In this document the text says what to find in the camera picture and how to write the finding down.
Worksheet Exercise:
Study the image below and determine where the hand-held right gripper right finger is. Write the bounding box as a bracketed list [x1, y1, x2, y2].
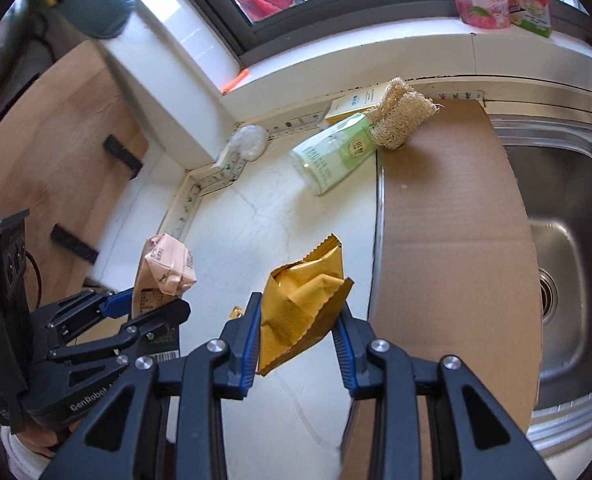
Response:
[333, 305, 552, 480]

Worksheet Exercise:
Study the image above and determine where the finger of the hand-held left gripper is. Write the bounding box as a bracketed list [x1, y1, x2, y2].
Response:
[31, 287, 137, 347]
[50, 298, 193, 377]

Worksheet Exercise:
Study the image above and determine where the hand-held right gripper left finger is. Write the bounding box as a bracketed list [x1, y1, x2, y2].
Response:
[38, 291, 264, 480]

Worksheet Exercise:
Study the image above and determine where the pink drink carton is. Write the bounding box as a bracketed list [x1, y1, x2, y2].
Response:
[128, 233, 197, 361]

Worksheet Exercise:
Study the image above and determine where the golden snack bag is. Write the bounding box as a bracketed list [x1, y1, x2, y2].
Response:
[257, 233, 355, 377]

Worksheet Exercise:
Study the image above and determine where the person's left forearm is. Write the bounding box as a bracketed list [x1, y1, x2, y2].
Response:
[0, 430, 57, 480]

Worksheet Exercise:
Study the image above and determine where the person's left hand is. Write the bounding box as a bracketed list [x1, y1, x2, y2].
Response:
[18, 417, 79, 458]

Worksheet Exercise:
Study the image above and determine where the brown cardboard sheet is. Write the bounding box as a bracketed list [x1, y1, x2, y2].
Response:
[341, 100, 544, 480]

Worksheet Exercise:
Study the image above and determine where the wooden cutting board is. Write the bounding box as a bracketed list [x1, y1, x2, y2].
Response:
[0, 40, 149, 301]

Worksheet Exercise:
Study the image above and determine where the crumpled white plastic bag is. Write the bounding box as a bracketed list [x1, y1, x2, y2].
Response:
[218, 124, 269, 168]

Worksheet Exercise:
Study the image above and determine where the green white pouch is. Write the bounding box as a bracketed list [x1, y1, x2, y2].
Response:
[290, 112, 379, 196]

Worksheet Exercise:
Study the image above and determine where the orange plastic strip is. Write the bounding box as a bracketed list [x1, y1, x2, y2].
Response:
[222, 69, 249, 93]

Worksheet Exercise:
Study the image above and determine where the white yellow box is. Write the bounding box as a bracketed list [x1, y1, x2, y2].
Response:
[324, 87, 392, 128]

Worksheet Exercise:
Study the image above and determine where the beige loofah sponge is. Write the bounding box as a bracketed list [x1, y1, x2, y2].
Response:
[368, 77, 439, 151]

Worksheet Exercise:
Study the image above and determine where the stainless steel sink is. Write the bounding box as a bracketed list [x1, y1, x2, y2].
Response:
[486, 80, 592, 456]

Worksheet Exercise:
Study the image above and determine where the blue utensil holder cup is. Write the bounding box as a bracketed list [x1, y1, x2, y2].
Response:
[58, 0, 137, 41]

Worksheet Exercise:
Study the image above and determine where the black cable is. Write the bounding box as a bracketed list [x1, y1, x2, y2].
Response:
[23, 250, 45, 311]

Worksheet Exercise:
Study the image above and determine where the black wire rack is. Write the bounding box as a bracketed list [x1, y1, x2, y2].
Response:
[51, 134, 143, 263]

